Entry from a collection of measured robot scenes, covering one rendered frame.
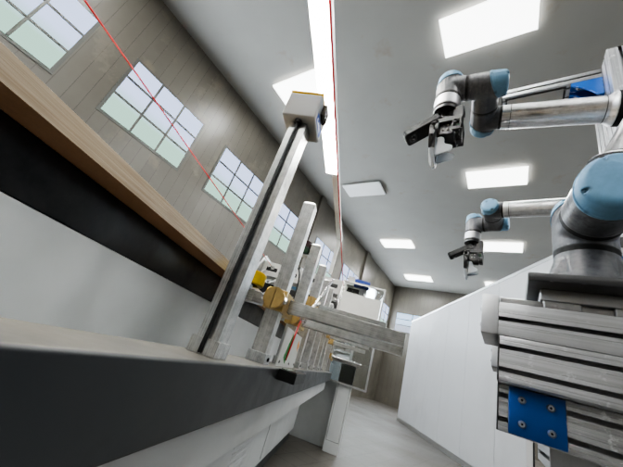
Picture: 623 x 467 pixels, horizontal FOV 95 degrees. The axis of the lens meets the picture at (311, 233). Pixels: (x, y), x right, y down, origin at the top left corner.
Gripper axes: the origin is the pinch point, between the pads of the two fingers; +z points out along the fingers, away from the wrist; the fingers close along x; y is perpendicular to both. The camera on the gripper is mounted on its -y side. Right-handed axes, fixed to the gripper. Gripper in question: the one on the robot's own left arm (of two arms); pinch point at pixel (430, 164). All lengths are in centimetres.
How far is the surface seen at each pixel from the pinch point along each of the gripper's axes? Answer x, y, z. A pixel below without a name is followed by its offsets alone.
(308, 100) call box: -36.8, -15.0, 12.1
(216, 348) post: -35, -14, 60
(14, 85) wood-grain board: -66, -18, 44
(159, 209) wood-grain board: -46, -28, 44
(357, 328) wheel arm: 0.3, -11.0, 47.9
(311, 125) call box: -34.1, -14.2, 16.5
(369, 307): 253, -118, -18
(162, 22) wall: -13, -523, -420
